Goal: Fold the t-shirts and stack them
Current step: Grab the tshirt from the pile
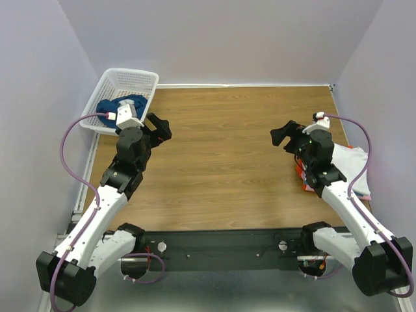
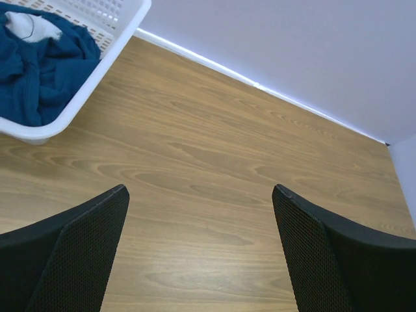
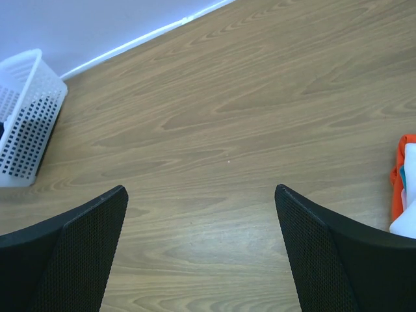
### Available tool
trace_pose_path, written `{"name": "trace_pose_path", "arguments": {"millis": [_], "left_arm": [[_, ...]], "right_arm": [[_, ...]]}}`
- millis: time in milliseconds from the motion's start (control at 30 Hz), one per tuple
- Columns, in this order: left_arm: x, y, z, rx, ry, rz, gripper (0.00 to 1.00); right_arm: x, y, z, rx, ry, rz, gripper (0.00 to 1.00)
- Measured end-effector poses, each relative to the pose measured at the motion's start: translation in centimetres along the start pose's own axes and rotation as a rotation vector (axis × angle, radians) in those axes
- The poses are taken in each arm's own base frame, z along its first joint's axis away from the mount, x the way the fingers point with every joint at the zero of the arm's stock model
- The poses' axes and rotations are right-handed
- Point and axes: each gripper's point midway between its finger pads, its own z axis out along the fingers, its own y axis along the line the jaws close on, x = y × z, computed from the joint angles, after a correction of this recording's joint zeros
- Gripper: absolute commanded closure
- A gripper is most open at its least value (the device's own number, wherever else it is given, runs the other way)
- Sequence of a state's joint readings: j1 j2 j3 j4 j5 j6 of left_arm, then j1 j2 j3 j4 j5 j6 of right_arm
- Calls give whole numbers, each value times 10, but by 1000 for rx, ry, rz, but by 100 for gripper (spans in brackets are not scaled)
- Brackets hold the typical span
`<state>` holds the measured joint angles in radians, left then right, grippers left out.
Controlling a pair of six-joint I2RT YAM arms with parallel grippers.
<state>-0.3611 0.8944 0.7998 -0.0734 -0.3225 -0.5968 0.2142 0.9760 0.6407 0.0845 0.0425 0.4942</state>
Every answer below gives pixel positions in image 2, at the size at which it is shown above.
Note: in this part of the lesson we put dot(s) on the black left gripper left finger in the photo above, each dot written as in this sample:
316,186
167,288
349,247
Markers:
63,263

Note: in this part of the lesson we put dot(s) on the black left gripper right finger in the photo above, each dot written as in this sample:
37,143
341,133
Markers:
336,264

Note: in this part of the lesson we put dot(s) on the blue t-shirt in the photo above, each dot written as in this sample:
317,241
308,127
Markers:
45,59

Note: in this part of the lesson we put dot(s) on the white plastic laundry basket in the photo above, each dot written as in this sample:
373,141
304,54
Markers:
111,24

